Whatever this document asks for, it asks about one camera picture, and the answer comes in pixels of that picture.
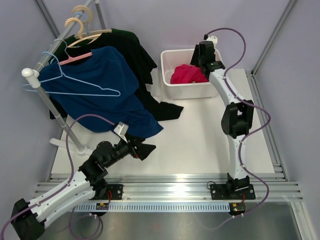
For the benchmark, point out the dark green t shirt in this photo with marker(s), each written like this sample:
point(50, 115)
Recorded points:
point(71, 39)

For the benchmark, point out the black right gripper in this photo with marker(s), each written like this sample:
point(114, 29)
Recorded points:
point(194, 61)

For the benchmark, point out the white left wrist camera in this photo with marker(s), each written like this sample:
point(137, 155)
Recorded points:
point(121, 130)

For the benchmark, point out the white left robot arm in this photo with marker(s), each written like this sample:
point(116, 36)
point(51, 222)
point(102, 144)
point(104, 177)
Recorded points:
point(30, 218)

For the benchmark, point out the white plastic basket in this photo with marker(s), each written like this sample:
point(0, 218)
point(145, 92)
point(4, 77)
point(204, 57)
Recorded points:
point(170, 59)

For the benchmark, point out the blue t shirt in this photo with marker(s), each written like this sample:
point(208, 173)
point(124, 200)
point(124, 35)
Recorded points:
point(108, 69)

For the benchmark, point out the pink plastic hanger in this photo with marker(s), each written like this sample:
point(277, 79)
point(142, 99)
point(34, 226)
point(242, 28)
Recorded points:
point(70, 58)

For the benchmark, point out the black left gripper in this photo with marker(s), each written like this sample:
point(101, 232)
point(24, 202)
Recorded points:
point(144, 149)

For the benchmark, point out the light blue wire hanger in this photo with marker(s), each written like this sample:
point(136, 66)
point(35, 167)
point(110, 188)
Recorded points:
point(75, 80)

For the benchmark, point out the beige wooden hanger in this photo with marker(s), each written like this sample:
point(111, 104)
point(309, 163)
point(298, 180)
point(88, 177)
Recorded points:
point(86, 10)
point(80, 37)

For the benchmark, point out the beige wooden hanger rear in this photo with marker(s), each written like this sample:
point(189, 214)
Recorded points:
point(86, 10)

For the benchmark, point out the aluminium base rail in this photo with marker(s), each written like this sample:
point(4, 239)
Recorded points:
point(193, 187)

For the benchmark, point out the silver clothes rack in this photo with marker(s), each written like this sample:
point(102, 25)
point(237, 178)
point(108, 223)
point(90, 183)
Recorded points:
point(76, 145)

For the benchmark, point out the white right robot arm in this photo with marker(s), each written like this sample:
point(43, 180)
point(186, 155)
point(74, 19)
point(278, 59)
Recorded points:
point(236, 122)

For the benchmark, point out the pink t shirt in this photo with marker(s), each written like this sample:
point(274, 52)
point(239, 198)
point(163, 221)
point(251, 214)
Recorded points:
point(187, 74)

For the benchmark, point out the light blue hanger rear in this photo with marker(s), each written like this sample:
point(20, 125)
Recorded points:
point(85, 22)

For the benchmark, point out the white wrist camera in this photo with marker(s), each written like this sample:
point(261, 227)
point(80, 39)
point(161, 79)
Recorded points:
point(121, 130)
point(211, 38)

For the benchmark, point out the white slotted cable duct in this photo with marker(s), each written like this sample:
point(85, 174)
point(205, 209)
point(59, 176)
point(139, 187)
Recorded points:
point(154, 207)

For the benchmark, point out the beige wooden hanger front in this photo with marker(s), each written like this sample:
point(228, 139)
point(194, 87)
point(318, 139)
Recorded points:
point(80, 37)

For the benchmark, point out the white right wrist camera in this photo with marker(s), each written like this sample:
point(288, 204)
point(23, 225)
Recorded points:
point(211, 38)

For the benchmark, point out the black t shirt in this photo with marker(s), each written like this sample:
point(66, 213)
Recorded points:
point(141, 64)

